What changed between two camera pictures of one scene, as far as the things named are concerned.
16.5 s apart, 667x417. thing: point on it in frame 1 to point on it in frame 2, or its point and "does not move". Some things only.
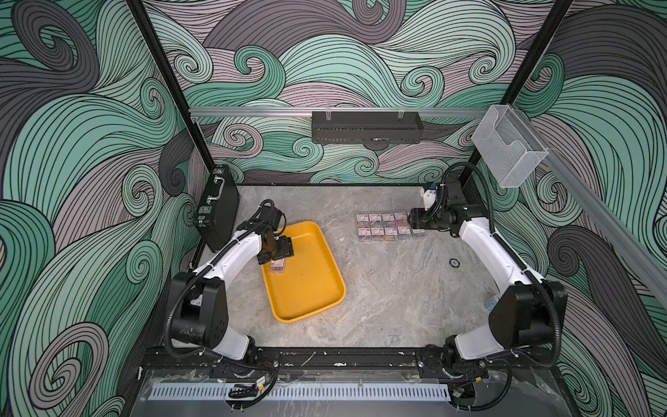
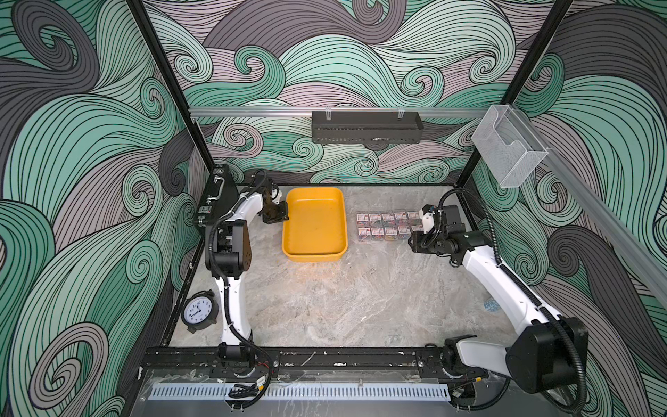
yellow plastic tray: [312, 279] to [316, 230]
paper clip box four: [377, 233] does not move
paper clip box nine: [404, 232] does not move
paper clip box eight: [390, 234] does not move
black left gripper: [285, 250] to [283, 215]
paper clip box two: [401, 218] does not move
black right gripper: [416, 221] to [415, 243]
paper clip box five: [364, 234] does not move
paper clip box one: [388, 220] does not move
